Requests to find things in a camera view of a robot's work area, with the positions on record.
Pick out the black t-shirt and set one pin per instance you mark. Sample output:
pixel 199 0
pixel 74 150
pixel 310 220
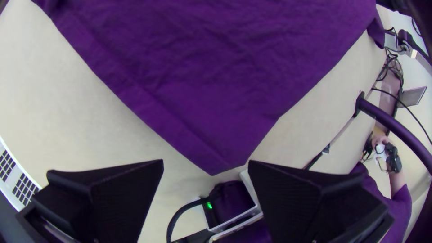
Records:
pixel 219 67

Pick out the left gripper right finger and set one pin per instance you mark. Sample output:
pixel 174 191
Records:
pixel 303 202

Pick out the person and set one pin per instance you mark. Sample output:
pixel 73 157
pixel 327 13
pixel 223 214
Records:
pixel 398 202

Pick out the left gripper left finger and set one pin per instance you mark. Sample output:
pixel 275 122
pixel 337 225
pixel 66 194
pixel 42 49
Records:
pixel 111 202

